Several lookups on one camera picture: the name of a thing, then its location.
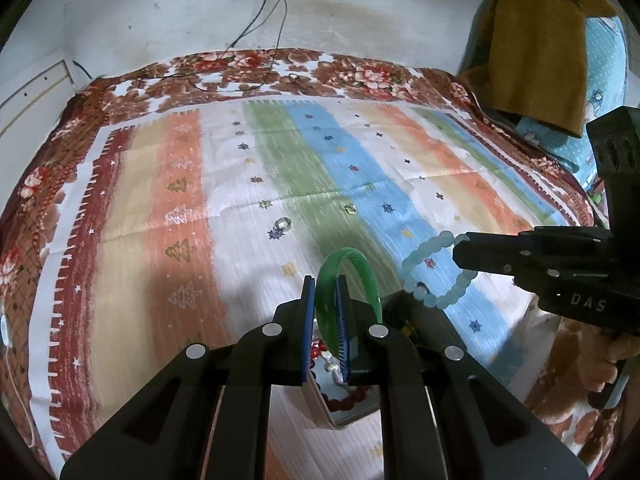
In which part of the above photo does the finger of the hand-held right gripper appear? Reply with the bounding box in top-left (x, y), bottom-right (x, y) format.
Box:
top-left (452, 239), bottom-right (539, 287)
top-left (464, 227), bottom-right (539, 247)

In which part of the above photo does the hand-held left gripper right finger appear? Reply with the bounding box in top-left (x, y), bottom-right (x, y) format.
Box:
top-left (336, 273), bottom-right (590, 480)

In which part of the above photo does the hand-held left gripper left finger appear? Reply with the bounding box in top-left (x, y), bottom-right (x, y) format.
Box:
top-left (59, 275), bottom-right (317, 480)

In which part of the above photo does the red bead bracelet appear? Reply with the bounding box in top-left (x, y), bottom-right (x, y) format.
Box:
top-left (310, 341), bottom-right (368, 411)

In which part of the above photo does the white bead bracelet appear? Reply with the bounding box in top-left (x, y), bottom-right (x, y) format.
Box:
top-left (320, 347), bottom-right (344, 376)

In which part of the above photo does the green jade bangle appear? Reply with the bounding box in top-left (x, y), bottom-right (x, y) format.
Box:
top-left (317, 248), bottom-right (385, 361)

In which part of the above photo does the light blue bead bracelet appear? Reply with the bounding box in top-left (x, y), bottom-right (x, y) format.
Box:
top-left (401, 230), bottom-right (476, 309)

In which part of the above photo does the silver metal tin box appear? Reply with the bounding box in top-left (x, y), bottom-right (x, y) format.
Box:
top-left (300, 287), bottom-right (456, 432)

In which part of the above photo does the person's right hand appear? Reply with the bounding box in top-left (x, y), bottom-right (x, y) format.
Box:
top-left (597, 332), bottom-right (632, 386)

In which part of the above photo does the striped pastel cloth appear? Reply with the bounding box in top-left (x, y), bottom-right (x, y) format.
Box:
top-left (27, 95), bottom-right (596, 480)

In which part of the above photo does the mustard yellow hanging cloth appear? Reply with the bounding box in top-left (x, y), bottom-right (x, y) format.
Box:
top-left (457, 0), bottom-right (618, 139)

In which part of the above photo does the blue-grey hanging cloth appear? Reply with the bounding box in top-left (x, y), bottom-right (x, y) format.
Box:
top-left (459, 0), bottom-right (502, 75)

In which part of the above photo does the light blue printed cloth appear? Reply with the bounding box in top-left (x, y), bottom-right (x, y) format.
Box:
top-left (520, 12), bottom-right (629, 201)

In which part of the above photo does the brown floral blanket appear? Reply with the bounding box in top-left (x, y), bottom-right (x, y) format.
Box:
top-left (0, 49), bottom-right (640, 480)

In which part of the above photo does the black power cable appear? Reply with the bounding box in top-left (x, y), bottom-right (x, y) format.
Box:
top-left (162, 0), bottom-right (273, 81)
top-left (195, 0), bottom-right (313, 93)

